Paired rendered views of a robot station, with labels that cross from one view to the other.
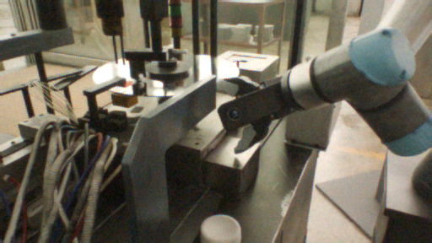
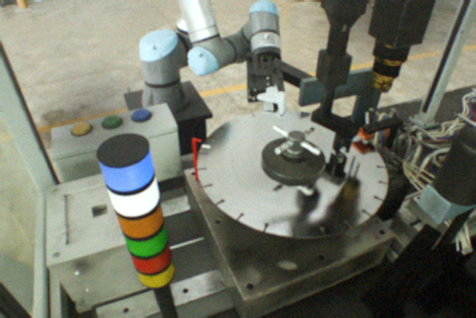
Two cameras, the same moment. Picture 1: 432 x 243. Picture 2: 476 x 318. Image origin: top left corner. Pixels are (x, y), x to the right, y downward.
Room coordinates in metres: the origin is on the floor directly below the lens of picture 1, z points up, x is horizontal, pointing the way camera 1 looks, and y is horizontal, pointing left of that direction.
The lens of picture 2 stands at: (1.16, 0.33, 1.33)
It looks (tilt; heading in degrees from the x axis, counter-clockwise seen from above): 39 degrees down; 221
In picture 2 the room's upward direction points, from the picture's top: 1 degrees clockwise
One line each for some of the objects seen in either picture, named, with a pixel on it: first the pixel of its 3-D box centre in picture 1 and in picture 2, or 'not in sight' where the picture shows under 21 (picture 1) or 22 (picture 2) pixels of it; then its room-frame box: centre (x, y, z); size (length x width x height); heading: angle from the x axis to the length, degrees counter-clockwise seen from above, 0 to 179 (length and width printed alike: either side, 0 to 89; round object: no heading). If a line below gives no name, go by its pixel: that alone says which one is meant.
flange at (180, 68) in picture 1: (167, 65); (293, 155); (0.75, 0.11, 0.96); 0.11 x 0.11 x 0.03
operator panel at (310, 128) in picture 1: (318, 102); (119, 152); (0.87, -0.29, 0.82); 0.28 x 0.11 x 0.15; 154
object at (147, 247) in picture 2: (175, 9); (144, 231); (1.05, 0.11, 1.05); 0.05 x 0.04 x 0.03; 64
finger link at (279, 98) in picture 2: (232, 83); (270, 99); (0.62, -0.04, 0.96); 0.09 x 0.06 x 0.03; 42
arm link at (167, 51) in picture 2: not in sight; (161, 55); (0.56, -0.50, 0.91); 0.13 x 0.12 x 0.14; 179
